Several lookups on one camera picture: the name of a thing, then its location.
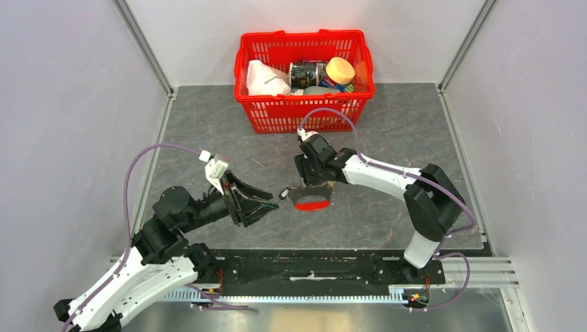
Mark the red plastic shopping basket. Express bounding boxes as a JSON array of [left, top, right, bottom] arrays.
[[234, 29, 375, 133]]

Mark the white crumpled bag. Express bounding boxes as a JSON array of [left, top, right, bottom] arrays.
[[246, 59, 291, 96]]

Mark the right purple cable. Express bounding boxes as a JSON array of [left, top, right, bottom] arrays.
[[297, 108, 478, 313]]

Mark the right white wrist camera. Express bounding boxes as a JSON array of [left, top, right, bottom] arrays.
[[297, 129, 318, 142]]

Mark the grey round lid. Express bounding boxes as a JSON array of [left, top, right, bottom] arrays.
[[302, 86, 341, 95]]

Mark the slotted cable duct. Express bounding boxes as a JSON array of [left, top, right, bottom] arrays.
[[157, 286, 410, 305]]

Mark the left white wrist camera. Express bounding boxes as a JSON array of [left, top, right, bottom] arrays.
[[204, 155, 228, 192]]

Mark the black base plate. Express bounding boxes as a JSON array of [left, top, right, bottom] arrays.
[[193, 249, 446, 296]]

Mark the aluminium corner post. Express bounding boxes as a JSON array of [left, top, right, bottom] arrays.
[[113, 0, 174, 97], [437, 0, 498, 93]]

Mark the black printed can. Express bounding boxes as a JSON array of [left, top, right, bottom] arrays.
[[289, 61, 327, 89]]

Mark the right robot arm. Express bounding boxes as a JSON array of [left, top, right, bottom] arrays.
[[280, 129, 466, 283]]

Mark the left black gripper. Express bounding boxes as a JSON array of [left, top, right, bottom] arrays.
[[180, 169, 280, 232]]

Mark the left aluminium corner post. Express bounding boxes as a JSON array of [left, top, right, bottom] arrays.
[[113, 0, 174, 97]]

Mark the keyring with red fob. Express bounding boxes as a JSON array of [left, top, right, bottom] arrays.
[[278, 182, 334, 212]]

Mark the right aluminium corner post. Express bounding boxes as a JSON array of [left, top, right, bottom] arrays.
[[437, 0, 498, 93]]

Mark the blue snack packet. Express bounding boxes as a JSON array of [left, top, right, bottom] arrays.
[[319, 76, 354, 93]]

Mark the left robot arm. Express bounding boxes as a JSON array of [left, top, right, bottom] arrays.
[[53, 171, 279, 331]]

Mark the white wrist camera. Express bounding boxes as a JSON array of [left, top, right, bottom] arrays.
[[204, 155, 228, 192], [297, 129, 318, 142]]

